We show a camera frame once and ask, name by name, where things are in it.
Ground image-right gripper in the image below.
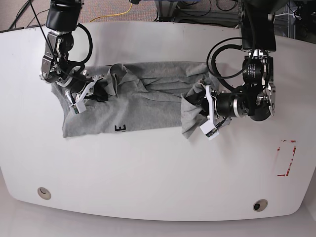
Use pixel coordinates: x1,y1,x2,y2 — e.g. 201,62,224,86
185,81,239,128

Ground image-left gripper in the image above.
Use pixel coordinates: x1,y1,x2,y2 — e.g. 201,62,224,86
65,74,108,105

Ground grey t-shirt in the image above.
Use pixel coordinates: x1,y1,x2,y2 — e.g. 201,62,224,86
52,62,219,138

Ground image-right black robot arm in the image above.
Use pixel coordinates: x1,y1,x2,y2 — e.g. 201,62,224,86
188,0,287,135

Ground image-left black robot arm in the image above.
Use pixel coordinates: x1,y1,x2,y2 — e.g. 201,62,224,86
40,0,108,105

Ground red tape rectangle marking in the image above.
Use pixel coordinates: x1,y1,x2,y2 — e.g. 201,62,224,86
274,140,297,177

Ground left table grommet hole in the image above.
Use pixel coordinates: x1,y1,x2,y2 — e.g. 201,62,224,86
37,187,51,200

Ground table grommet hole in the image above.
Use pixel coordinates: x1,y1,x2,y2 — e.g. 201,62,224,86
37,187,51,200
253,199,268,212

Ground right table grommet hole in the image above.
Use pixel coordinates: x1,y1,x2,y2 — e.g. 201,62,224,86
253,199,268,212

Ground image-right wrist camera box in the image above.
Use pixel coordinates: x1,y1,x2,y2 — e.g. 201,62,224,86
200,120,219,141

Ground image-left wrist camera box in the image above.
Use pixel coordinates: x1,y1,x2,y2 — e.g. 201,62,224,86
70,101,86,115

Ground yellow cable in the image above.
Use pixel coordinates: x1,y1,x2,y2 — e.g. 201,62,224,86
89,5,133,23

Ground black floor cable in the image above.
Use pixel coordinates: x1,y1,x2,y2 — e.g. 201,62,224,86
8,0,50,29

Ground aluminium frame stand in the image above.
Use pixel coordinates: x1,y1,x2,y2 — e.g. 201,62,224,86
155,0,296,39

